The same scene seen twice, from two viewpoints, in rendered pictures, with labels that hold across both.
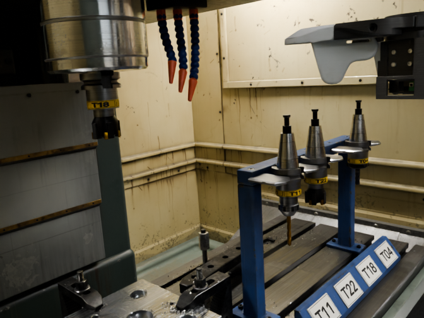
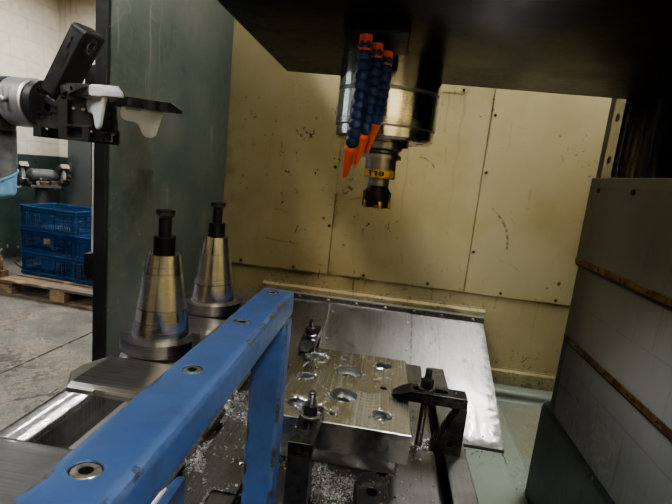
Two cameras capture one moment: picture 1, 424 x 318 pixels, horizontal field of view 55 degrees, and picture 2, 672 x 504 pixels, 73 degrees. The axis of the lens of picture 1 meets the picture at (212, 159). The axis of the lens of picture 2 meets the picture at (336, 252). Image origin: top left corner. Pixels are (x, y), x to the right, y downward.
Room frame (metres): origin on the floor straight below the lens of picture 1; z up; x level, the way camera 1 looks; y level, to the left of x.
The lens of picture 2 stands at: (1.23, -0.33, 1.37)
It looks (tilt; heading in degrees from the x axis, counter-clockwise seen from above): 10 degrees down; 143
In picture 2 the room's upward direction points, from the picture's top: 6 degrees clockwise
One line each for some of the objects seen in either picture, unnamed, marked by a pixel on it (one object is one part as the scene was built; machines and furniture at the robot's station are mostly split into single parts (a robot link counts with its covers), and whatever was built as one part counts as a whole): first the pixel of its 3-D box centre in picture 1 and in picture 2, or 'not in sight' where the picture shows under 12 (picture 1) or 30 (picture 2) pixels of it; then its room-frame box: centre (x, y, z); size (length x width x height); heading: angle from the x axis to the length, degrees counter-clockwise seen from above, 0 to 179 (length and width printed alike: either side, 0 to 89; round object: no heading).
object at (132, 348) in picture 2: (315, 161); (160, 346); (0.87, -0.22, 1.21); 0.06 x 0.06 x 0.03
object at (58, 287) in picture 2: not in sight; (90, 252); (-3.42, 0.35, 0.39); 1.20 x 0.80 x 0.79; 42
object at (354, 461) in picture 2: not in sight; (335, 447); (0.71, 0.11, 0.92); 0.20 x 0.04 x 0.04; 47
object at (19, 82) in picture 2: not in sight; (28, 102); (0.35, -0.29, 1.43); 0.08 x 0.05 x 0.08; 133
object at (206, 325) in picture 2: (302, 168); (189, 327); (0.83, -0.19, 1.21); 0.07 x 0.05 x 0.01; 47
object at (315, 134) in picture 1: (315, 141); (162, 293); (0.87, -0.22, 1.26); 0.04 x 0.04 x 0.07
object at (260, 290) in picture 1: (252, 253); (264, 429); (0.78, -0.07, 1.05); 0.10 x 0.05 x 0.30; 47
